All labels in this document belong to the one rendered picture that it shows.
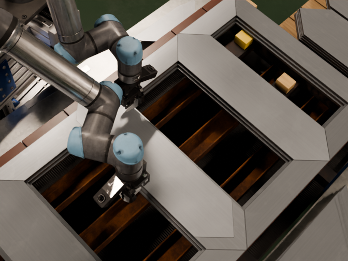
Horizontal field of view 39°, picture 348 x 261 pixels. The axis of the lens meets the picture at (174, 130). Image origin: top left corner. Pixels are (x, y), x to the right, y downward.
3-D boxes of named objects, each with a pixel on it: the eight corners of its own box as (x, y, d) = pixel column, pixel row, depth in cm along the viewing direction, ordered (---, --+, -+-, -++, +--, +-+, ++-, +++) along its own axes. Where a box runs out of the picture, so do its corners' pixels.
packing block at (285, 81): (293, 87, 193) (296, 81, 190) (285, 94, 191) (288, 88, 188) (281, 77, 195) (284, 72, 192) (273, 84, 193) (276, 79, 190)
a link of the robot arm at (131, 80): (130, 53, 155) (148, 69, 153) (130, 61, 159) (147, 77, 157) (112, 66, 152) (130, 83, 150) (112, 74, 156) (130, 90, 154)
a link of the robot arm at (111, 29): (82, 22, 147) (99, 47, 144) (114, 8, 151) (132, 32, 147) (84, 38, 154) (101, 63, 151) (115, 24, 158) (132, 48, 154)
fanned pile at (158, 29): (214, 15, 220) (215, 9, 216) (150, 63, 205) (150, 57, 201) (193, -1, 223) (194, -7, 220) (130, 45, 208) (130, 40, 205)
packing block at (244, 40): (251, 43, 202) (254, 37, 198) (244, 49, 200) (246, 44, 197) (241, 34, 204) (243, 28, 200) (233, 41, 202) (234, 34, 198)
